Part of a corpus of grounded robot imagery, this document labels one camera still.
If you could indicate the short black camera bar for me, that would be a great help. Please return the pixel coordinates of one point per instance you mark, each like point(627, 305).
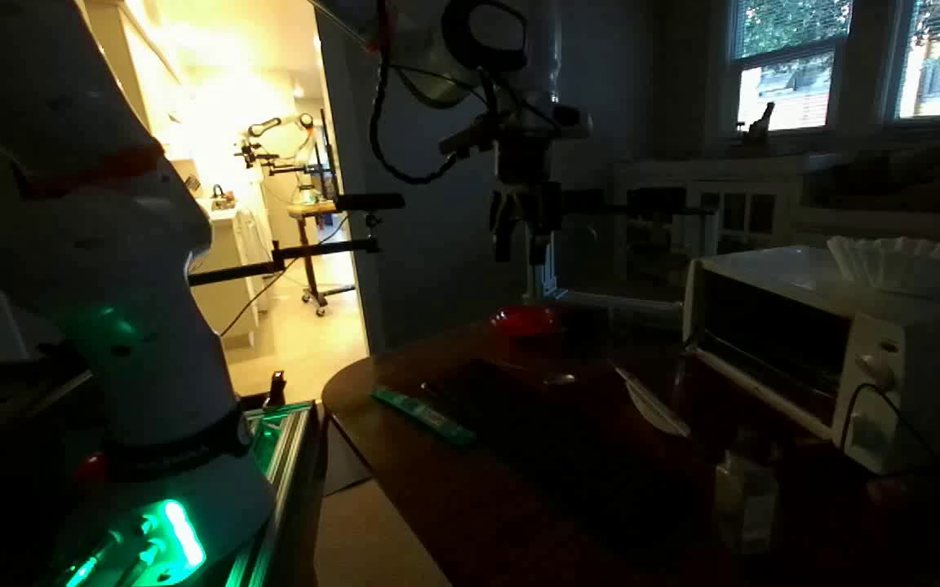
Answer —
point(372, 204)

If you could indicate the small clear bottle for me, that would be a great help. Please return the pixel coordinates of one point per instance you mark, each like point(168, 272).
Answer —
point(750, 499)

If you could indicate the white cabinet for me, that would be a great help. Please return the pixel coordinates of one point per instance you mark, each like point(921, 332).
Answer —
point(700, 232)

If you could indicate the white toaster oven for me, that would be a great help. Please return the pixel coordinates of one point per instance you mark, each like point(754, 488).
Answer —
point(849, 359)

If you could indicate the red bowl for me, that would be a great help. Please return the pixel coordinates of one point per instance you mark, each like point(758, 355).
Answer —
point(526, 320)

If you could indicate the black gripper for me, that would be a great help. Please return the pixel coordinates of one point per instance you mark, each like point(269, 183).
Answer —
point(526, 199)

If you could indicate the white paper coffee filter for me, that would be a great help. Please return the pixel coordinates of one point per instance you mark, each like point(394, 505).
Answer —
point(906, 265)

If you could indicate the long green package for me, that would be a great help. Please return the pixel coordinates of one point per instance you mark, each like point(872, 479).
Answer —
point(422, 417)

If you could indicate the white plastic spoon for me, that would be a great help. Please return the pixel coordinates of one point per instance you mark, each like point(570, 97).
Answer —
point(650, 402)

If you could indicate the long black boom rod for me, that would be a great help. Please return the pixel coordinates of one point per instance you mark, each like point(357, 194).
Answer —
point(287, 258)

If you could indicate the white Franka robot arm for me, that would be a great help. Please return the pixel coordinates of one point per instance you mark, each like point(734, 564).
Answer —
point(113, 248)

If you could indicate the aluminium robot base mount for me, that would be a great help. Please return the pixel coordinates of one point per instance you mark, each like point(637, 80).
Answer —
point(263, 469)

